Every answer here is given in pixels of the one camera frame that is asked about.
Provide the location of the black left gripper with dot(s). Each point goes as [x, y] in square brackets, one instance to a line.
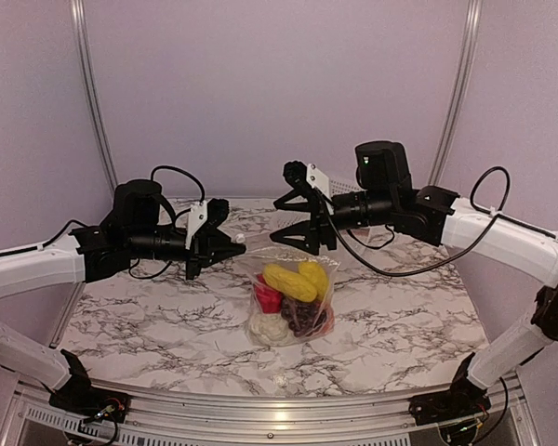
[205, 251]

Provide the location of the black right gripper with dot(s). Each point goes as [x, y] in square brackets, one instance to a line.
[318, 206]

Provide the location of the yellow fake lemon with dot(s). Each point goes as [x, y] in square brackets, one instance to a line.
[316, 275]

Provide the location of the yellow fake corn cob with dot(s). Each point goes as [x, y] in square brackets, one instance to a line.
[289, 283]

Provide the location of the clear zip top bag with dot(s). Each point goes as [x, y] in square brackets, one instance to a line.
[254, 262]

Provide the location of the dark red fake grapes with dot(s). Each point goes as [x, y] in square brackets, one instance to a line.
[304, 319]

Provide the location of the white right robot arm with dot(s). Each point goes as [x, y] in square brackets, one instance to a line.
[438, 217]

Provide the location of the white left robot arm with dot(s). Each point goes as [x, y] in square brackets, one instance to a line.
[131, 231]

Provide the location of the red fake pepper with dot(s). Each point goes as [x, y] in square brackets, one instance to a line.
[269, 299]

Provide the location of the white fake cauliflower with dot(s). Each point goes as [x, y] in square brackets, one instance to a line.
[269, 330]

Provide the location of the orange fake fruit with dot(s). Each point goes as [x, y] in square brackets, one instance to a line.
[328, 323]

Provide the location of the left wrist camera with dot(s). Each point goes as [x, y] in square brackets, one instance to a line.
[196, 219]

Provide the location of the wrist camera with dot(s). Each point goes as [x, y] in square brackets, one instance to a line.
[306, 180]
[196, 219]

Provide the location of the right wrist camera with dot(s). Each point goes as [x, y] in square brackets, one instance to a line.
[306, 180]

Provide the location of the right aluminium frame post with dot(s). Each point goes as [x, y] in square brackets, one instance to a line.
[463, 75]

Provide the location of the aluminium frame post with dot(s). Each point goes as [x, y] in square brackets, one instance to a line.
[81, 40]
[463, 75]

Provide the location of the left aluminium frame post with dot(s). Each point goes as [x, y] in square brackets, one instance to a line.
[81, 40]

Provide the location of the aluminium front rail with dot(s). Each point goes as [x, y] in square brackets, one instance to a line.
[160, 417]

